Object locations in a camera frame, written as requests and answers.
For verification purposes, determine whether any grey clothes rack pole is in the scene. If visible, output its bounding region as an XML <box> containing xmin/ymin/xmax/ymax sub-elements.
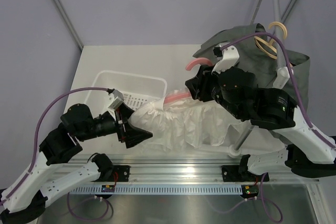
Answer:
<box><xmin>234</xmin><ymin>0</ymin><xmax>291</xmax><ymax>149</ymax></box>

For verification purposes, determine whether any pink plastic hanger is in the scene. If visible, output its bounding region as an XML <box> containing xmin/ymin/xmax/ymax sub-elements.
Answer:
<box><xmin>163</xmin><ymin>57</ymin><xmax>214</xmax><ymax>104</ymax></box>

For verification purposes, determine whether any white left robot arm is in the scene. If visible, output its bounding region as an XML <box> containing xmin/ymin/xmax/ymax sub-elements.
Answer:
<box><xmin>1</xmin><ymin>104</ymin><xmax>153</xmax><ymax>223</ymax></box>

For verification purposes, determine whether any white rack base foot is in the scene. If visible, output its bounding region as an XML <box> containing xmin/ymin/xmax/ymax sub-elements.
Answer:
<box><xmin>198</xmin><ymin>144</ymin><xmax>242</xmax><ymax>158</ymax></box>

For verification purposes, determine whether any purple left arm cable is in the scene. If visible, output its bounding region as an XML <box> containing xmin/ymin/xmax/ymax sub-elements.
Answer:
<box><xmin>0</xmin><ymin>87</ymin><xmax>112</xmax><ymax>206</ymax></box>

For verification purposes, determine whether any white skirt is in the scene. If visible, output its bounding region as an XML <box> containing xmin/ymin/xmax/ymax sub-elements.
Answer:
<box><xmin>130</xmin><ymin>97</ymin><xmax>246</xmax><ymax>152</ymax></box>

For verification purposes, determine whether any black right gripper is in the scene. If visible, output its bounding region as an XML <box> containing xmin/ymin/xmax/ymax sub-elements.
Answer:
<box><xmin>185</xmin><ymin>62</ymin><xmax>245</xmax><ymax>120</ymax></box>

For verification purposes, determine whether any beige wooden hanger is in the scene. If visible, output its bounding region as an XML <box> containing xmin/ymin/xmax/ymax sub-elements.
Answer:
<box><xmin>254</xmin><ymin>22</ymin><xmax>288</xmax><ymax>60</ymax></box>

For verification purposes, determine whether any aluminium mounting rail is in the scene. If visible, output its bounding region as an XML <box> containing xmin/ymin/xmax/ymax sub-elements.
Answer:
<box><xmin>49</xmin><ymin>158</ymin><xmax>320</xmax><ymax>185</ymax></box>

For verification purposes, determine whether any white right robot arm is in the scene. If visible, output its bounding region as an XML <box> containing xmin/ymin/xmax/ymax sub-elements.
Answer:
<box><xmin>185</xmin><ymin>65</ymin><xmax>335</xmax><ymax>180</ymax></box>

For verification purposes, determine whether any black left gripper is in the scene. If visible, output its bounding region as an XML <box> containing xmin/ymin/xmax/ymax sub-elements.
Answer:
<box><xmin>77</xmin><ymin>102</ymin><xmax>153</xmax><ymax>147</ymax></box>

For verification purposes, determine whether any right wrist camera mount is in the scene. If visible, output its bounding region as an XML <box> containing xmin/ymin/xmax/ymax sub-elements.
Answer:
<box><xmin>212</xmin><ymin>42</ymin><xmax>239</xmax><ymax>73</ymax></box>

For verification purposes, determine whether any grey pleated skirt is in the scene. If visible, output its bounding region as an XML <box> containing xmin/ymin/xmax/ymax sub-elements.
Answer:
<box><xmin>193</xmin><ymin>23</ymin><xmax>310</xmax><ymax>99</ymax></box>

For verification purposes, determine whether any white plastic basket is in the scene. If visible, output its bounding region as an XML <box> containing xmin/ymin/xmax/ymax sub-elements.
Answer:
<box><xmin>85</xmin><ymin>70</ymin><xmax>167</xmax><ymax>115</ymax></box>

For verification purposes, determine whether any white slotted cable duct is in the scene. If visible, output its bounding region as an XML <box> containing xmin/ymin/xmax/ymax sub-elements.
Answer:
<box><xmin>70</xmin><ymin>185</ymin><xmax>243</xmax><ymax>195</ymax></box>

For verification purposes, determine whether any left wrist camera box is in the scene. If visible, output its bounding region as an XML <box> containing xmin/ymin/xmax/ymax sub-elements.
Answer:
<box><xmin>107</xmin><ymin>90</ymin><xmax>124</xmax><ymax>111</ymax></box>

